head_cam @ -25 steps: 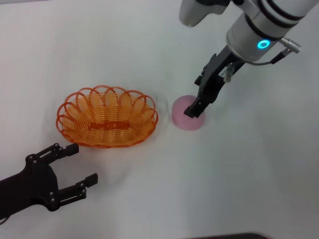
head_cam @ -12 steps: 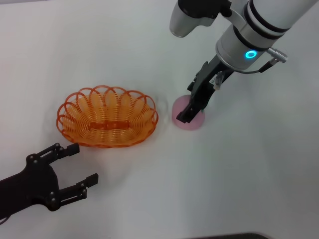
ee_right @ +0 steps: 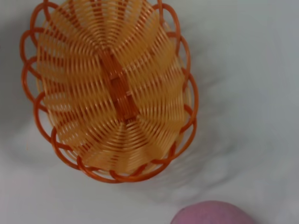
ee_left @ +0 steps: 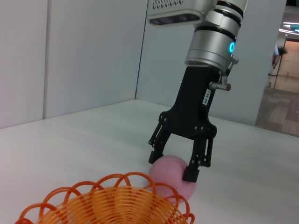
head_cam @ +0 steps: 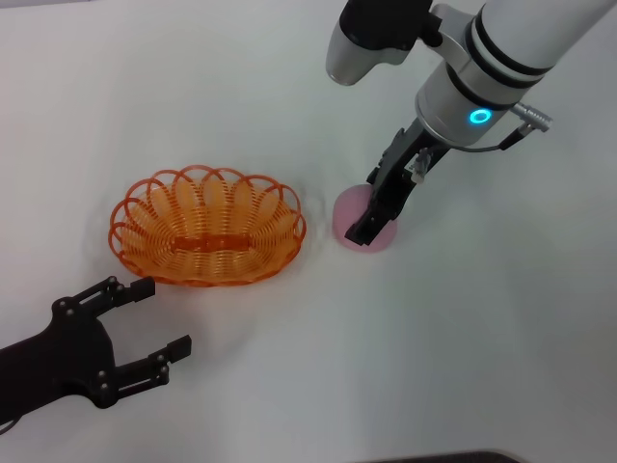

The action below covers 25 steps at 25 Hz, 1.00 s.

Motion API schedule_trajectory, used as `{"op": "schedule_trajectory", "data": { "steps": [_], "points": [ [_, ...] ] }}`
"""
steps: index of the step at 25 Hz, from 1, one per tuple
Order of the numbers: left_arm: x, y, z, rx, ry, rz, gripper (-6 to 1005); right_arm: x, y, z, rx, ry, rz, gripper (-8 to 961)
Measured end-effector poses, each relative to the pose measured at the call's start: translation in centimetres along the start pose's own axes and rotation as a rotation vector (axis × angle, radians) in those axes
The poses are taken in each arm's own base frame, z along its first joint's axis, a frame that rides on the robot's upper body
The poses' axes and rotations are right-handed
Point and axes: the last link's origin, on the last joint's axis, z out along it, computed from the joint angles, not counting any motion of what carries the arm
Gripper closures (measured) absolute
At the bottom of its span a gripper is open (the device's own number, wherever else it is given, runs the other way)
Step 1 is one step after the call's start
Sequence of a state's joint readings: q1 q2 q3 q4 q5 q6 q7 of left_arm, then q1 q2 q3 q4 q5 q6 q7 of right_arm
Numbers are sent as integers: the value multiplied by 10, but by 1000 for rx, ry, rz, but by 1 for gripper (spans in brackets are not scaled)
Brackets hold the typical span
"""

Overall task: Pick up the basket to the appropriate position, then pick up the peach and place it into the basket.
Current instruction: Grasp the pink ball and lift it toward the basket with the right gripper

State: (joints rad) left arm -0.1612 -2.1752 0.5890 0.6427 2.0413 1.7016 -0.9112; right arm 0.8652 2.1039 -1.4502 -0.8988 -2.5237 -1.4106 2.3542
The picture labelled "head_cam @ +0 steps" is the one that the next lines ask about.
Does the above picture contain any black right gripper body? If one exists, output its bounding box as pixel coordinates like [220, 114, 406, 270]
[365, 117, 453, 204]

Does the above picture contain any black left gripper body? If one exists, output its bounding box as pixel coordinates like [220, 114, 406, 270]
[0, 293, 121, 420]

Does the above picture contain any pink peach with green stem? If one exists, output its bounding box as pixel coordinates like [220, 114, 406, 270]
[332, 184, 400, 255]

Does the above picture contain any orange plastic wire basket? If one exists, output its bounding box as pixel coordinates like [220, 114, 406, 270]
[108, 165, 309, 288]

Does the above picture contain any dark rounded robot base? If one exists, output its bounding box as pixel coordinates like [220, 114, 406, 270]
[373, 450, 525, 463]

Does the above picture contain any small silver plug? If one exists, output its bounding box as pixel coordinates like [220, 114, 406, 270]
[413, 148, 431, 185]

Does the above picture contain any silver connector with black cable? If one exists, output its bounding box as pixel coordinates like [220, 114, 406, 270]
[447, 101, 554, 154]

